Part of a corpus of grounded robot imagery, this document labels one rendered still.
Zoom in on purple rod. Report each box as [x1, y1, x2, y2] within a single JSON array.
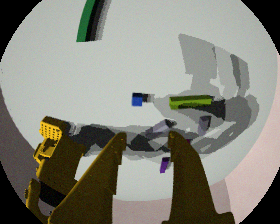
[[160, 157, 168, 173]]

